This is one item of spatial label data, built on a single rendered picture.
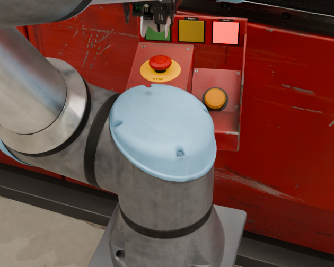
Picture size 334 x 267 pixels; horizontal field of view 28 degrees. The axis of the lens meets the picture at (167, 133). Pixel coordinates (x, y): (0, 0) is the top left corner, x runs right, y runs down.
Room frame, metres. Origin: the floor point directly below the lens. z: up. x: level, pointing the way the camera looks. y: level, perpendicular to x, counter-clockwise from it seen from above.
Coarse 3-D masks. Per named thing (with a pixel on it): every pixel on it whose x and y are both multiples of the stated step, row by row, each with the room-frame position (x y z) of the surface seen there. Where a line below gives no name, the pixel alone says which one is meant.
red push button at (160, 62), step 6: (150, 60) 0.96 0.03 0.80; (156, 60) 0.95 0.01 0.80; (162, 60) 0.95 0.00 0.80; (168, 60) 0.95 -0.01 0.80; (150, 66) 0.95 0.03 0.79; (156, 66) 0.94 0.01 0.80; (162, 66) 0.94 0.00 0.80; (168, 66) 0.94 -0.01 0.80; (156, 72) 0.95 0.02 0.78; (162, 72) 0.95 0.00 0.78
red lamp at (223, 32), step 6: (216, 24) 1.03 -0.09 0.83; (222, 24) 1.02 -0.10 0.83; (228, 24) 1.02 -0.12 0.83; (234, 24) 1.02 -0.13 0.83; (216, 30) 1.03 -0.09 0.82; (222, 30) 1.02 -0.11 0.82; (228, 30) 1.02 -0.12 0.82; (234, 30) 1.02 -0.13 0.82; (216, 36) 1.03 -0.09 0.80; (222, 36) 1.02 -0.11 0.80; (228, 36) 1.02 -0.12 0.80; (234, 36) 1.02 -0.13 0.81; (216, 42) 1.02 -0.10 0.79; (222, 42) 1.02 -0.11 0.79; (228, 42) 1.02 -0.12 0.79; (234, 42) 1.02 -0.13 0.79
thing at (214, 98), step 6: (210, 90) 0.95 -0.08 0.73; (216, 90) 0.95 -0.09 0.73; (210, 96) 0.94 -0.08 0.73; (216, 96) 0.94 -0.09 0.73; (222, 96) 0.94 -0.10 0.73; (210, 102) 0.93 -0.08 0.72; (216, 102) 0.93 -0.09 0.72; (222, 102) 0.93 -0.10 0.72; (210, 108) 0.93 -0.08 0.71; (216, 108) 0.93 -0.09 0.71
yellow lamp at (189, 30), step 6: (180, 24) 1.03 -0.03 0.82; (186, 24) 1.03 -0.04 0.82; (192, 24) 1.03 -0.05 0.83; (198, 24) 1.03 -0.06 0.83; (180, 30) 1.03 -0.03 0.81; (186, 30) 1.03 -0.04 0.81; (192, 30) 1.03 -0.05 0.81; (198, 30) 1.03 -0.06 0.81; (180, 36) 1.03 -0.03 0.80; (186, 36) 1.03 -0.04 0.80; (192, 36) 1.03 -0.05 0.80; (198, 36) 1.03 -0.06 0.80
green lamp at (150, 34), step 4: (148, 28) 1.04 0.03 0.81; (148, 32) 1.04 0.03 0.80; (152, 32) 1.04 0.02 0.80; (156, 32) 1.04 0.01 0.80; (160, 32) 1.04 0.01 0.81; (164, 32) 1.04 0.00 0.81; (168, 32) 1.04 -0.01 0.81; (148, 36) 1.04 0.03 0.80; (152, 36) 1.04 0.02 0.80; (156, 36) 1.04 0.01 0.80; (160, 36) 1.04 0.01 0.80; (164, 36) 1.04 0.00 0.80; (168, 36) 1.04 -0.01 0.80; (168, 40) 1.04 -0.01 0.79
